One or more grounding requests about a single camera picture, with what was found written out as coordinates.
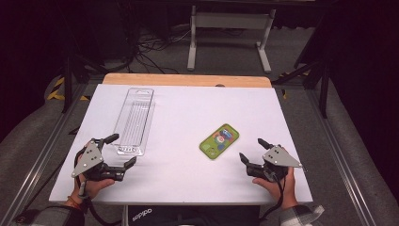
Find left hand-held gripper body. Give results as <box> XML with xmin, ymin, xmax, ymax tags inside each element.
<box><xmin>71</xmin><ymin>137</ymin><xmax>126</xmax><ymax>183</ymax></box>

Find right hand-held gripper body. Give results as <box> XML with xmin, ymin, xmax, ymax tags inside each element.
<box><xmin>246</xmin><ymin>144</ymin><xmax>304</xmax><ymax>184</ymax></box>

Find clear plastic package tray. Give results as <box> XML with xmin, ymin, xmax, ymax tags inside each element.
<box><xmin>111</xmin><ymin>88</ymin><xmax>156</xmax><ymax>157</ymax></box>

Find green cartoon phone case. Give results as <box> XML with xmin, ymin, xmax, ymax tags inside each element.
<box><xmin>199</xmin><ymin>122</ymin><xmax>240</xmax><ymax>160</ymax></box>

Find person's left hand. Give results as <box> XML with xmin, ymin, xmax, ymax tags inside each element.
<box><xmin>64</xmin><ymin>175</ymin><xmax>116</xmax><ymax>209</ymax></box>

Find person's right hand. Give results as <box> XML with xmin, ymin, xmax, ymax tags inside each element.
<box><xmin>252</xmin><ymin>167</ymin><xmax>299</xmax><ymax>211</ymax></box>

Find white table board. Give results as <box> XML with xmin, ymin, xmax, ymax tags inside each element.
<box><xmin>49</xmin><ymin>83</ymin><xmax>313</xmax><ymax>206</ymax></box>

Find black metal stand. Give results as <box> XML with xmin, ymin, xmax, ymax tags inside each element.
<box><xmin>60</xmin><ymin>56</ymin><xmax>107</xmax><ymax>114</ymax></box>
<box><xmin>271</xmin><ymin>59</ymin><xmax>330</xmax><ymax>120</ymax></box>

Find yellow black floor tape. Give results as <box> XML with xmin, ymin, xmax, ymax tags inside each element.
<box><xmin>46</xmin><ymin>76</ymin><xmax>90</xmax><ymax>102</ymax></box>

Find person's black shirt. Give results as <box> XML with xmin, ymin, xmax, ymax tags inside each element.
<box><xmin>127</xmin><ymin>204</ymin><xmax>262</xmax><ymax>226</ymax></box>

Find wooden table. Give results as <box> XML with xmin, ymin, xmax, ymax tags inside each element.
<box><xmin>102</xmin><ymin>73</ymin><xmax>273</xmax><ymax>89</ymax></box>

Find white metal stand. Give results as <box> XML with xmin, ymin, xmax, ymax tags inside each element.
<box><xmin>186</xmin><ymin>4</ymin><xmax>277</xmax><ymax>74</ymax></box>

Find right hand-held gripper cable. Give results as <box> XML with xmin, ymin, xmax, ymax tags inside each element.
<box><xmin>258</xmin><ymin>173</ymin><xmax>285</xmax><ymax>222</ymax></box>

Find hand-held gripper cable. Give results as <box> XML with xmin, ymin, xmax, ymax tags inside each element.
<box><xmin>78</xmin><ymin>181</ymin><xmax>123</xmax><ymax>226</ymax></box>
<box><xmin>258</xmin><ymin>173</ymin><xmax>285</xmax><ymax>222</ymax></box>

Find orange bracelet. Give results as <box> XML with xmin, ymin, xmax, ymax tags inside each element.
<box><xmin>66</xmin><ymin>196</ymin><xmax>82</xmax><ymax>211</ymax></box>

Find aluminium floor rail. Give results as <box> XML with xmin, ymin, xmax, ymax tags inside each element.
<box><xmin>305</xmin><ymin>89</ymin><xmax>377</xmax><ymax>226</ymax></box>
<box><xmin>0</xmin><ymin>83</ymin><xmax>90</xmax><ymax>226</ymax></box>

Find left hand-held gripper cable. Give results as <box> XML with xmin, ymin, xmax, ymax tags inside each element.
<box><xmin>78</xmin><ymin>181</ymin><xmax>123</xmax><ymax>226</ymax></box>

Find black floor cables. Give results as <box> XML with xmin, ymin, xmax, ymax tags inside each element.
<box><xmin>135</xmin><ymin>27</ymin><xmax>192</xmax><ymax>74</ymax></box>

